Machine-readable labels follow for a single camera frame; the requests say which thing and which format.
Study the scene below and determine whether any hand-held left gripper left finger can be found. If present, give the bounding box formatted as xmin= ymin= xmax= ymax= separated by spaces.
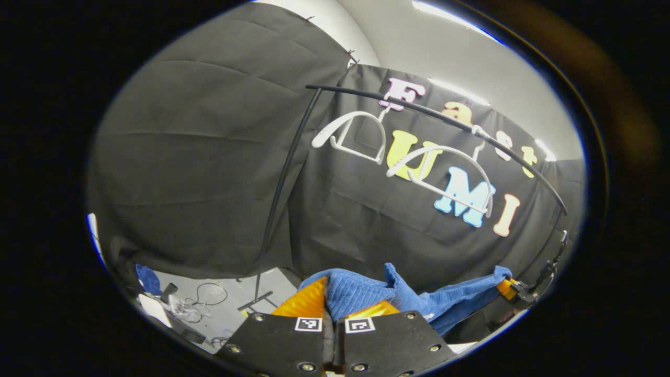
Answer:
xmin=217 ymin=276 xmax=336 ymax=377

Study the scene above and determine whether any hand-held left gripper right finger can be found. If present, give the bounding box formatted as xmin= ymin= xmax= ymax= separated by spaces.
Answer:
xmin=338 ymin=300 xmax=456 ymax=377

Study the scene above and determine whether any blue corduroy jacket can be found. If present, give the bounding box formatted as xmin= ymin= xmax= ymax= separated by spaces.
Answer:
xmin=298 ymin=263 xmax=513 ymax=337

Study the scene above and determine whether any white plastic clothes hanger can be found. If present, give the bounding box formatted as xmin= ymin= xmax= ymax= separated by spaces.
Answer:
xmin=311 ymin=111 xmax=387 ymax=166
xmin=386 ymin=125 xmax=496 ymax=219

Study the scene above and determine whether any black metal clothes rack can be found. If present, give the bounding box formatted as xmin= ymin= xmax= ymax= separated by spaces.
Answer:
xmin=238 ymin=84 xmax=569 ymax=315

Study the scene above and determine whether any clear plastic wrap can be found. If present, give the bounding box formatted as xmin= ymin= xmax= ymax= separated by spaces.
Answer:
xmin=167 ymin=294 xmax=203 ymax=324

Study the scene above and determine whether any white flat box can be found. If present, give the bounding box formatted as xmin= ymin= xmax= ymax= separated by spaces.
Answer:
xmin=137 ymin=293 xmax=173 ymax=329

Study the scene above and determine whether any small blue cloth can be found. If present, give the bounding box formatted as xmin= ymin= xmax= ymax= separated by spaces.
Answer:
xmin=135 ymin=263 xmax=163 ymax=297

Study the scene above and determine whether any black backdrop cloth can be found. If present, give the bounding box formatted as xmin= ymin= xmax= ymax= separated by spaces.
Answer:
xmin=86 ymin=3 xmax=587 ymax=343

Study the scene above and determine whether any large ceiling light panel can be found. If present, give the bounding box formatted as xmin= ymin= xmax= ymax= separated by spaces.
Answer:
xmin=412 ymin=0 xmax=500 ymax=43

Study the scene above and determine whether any thin black cable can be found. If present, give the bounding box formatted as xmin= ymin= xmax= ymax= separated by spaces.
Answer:
xmin=195 ymin=282 xmax=229 ymax=307

